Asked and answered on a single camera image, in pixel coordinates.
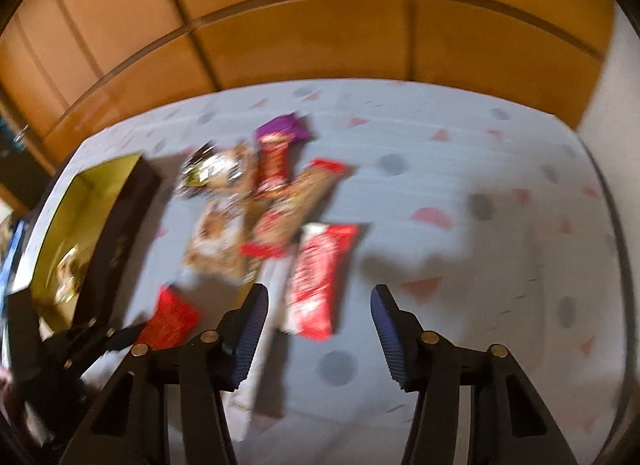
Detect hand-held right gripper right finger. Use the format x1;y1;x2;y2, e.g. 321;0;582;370
370;283;583;465

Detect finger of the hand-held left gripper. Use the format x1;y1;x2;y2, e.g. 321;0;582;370
70;323;148;371

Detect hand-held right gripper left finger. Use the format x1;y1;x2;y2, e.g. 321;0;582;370
60;283;271;465

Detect plain red snack packet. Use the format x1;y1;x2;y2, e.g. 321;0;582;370
136;286;202;352

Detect red and white wafer packet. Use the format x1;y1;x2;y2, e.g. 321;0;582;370
281;222;362;342

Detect beige cookie packet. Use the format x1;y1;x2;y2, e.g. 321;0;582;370
181;194;252;282

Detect gold tin box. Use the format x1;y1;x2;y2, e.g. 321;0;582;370
9;152;162;337

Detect red and beige snack bar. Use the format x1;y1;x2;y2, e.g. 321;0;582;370
241;158;349;260

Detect yellow seed packet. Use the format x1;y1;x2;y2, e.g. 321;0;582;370
174;142;252;202

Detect dark red snack bar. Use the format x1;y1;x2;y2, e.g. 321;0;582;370
254;132;295;202

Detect purple snack packet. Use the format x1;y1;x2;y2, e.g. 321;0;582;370
254;114;314;146

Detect white printed tablecloth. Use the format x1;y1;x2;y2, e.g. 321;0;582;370
10;79;632;465

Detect wooden wardrobe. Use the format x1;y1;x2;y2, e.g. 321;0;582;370
0;0;617;181

